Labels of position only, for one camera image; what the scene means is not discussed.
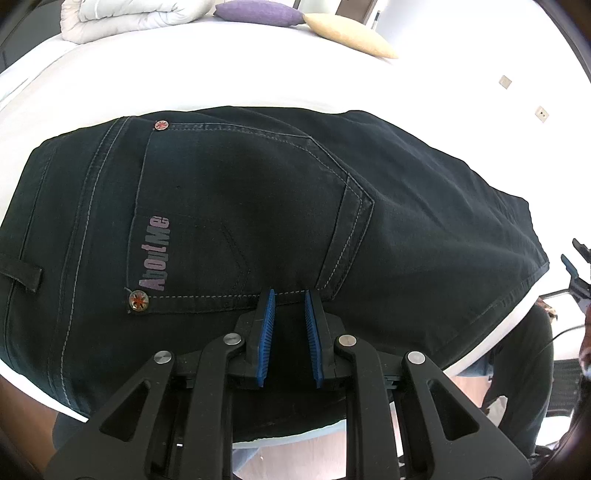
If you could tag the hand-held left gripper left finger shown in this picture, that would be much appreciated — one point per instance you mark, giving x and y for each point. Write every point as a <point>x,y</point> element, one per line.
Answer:
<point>265,339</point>

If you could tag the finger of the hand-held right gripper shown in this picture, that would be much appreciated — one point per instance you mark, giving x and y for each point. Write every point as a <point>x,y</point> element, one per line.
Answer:
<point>569,264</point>
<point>581,247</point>

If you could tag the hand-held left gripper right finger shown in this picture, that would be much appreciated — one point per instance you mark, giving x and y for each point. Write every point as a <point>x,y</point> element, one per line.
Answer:
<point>313,339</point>

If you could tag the black denim pants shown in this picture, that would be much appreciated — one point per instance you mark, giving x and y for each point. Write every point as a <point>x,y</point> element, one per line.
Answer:
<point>258,194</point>

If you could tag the black mesh chair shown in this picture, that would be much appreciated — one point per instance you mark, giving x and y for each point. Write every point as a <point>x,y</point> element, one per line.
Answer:
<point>563,385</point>

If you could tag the person's dark clothing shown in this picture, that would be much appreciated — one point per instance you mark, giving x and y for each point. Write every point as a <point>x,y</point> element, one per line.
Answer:
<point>521,369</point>

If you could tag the bed with white sheet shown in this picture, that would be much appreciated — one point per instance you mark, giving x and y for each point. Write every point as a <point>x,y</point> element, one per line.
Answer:
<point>221,69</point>

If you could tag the yellow pillow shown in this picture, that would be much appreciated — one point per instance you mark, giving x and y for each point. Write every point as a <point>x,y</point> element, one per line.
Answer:
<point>351,34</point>

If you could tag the purple pillow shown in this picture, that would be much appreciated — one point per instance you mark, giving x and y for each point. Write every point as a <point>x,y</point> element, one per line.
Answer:
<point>261,11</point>

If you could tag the brown wooden door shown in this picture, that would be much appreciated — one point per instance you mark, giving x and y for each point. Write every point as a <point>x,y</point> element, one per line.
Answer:
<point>355,7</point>

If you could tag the folded beige duvet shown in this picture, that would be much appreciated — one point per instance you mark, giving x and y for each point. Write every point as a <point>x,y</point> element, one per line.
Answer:
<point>124,16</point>

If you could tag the grey upholstered headboard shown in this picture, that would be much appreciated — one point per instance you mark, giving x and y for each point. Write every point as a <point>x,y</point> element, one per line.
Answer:
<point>18,32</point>

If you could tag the beige wall socket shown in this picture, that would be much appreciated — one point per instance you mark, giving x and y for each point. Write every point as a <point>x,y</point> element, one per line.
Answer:
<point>505,81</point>
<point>541,112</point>

